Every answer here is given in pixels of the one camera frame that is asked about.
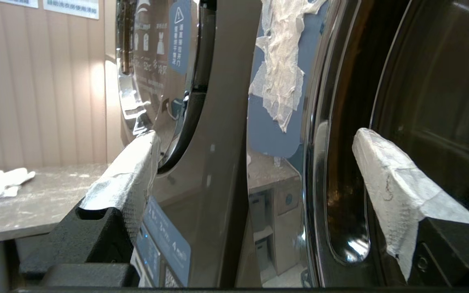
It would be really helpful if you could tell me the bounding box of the white wall notice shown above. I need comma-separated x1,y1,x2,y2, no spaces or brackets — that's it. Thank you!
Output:
43,0,100,20
0,0,39,9

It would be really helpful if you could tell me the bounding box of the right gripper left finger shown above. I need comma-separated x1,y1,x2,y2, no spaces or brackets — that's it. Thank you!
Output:
20,130,162,282

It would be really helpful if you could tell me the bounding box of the round chrome dryer door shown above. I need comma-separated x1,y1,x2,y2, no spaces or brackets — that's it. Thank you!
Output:
115,0,217,175

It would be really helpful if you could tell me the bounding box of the dark glass dryer door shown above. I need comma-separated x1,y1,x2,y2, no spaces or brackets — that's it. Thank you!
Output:
301,0,469,288

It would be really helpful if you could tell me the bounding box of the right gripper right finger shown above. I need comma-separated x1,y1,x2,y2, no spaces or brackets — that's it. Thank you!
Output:
352,128,469,287

